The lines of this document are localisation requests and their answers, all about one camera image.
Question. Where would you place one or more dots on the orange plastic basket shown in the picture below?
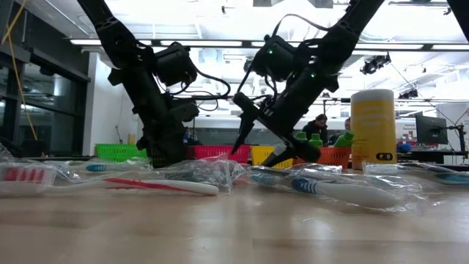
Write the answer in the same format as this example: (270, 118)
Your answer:
(335, 157)

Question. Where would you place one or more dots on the yellow canister white lid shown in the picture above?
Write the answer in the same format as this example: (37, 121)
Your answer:
(373, 128)

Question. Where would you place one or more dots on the black computer monitor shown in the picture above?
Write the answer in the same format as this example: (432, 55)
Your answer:
(431, 129)

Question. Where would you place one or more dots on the red plastic basket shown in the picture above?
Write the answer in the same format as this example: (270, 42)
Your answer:
(216, 152)

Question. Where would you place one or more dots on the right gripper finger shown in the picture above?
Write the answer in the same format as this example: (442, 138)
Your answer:
(244, 122)
(304, 154)

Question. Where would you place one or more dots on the black ceiling spotlight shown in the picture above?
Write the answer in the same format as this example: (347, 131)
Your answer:
(374, 63)
(406, 94)

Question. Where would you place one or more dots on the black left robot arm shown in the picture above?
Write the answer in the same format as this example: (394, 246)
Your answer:
(117, 40)

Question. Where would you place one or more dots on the person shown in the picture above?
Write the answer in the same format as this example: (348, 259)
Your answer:
(317, 128)
(347, 124)

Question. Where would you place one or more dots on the yellow plastic basket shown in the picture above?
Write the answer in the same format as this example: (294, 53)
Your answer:
(262, 154)

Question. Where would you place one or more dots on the green plastic basket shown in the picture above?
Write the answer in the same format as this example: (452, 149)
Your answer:
(117, 152)

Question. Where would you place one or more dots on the ceiling light strip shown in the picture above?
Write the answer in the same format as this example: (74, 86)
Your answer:
(388, 45)
(220, 43)
(84, 42)
(448, 46)

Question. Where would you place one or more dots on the red white wrapped toothbrush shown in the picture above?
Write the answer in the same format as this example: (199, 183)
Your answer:
(165, 184)

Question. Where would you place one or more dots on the black hairnet in bag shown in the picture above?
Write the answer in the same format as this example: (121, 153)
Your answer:
(205, 172)

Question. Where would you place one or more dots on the small yellow object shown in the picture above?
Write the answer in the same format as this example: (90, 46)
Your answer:
(131, 139)

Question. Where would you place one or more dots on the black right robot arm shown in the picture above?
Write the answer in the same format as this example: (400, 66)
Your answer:
(344, 33)

